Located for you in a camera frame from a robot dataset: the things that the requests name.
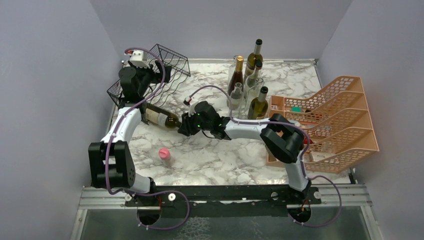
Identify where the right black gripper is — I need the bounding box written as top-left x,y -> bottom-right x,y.
178,108 -> 213,136

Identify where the dark green wine bottle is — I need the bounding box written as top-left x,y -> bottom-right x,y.
247,86 -> 268,120
143,103 -> 181,129

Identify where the amber bottle gold cap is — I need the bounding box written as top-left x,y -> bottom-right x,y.
227,55 -> 244,95

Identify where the clear glass wine bottle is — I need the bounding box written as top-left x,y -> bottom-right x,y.
243,59 -> 263,104

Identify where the green wine bottle tan label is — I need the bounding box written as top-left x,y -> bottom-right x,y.
244,38 -> 263,79

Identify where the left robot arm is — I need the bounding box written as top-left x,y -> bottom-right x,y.
88,60 -> 172,206

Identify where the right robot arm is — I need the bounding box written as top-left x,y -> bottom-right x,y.
178,97 -> 311,204

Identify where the small pink capped bottle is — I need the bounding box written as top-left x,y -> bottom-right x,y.
158,147 -> 174,167

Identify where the orange plastic desk organizer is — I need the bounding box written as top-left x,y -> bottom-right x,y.
269,75 -> 379,174

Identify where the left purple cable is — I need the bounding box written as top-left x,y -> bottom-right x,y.
104,47 -> 191,231

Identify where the purple cable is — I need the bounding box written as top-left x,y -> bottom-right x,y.
104,47 -> 191,231
190,85 -> 343,229

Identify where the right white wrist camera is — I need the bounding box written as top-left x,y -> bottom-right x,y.
183,96 -> 199,117

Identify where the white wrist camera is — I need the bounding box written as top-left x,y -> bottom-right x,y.
126,49 -> 152,69
183,96 -> 199,117

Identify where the black wire wine rack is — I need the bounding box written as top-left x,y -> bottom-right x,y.
107,43 -> 191,106

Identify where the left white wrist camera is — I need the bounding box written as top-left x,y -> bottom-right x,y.
126,49 -> 152,69

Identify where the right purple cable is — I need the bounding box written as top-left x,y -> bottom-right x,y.
190,85 -> 343,229

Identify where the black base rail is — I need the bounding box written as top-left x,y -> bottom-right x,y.
124,184 -> 322,219

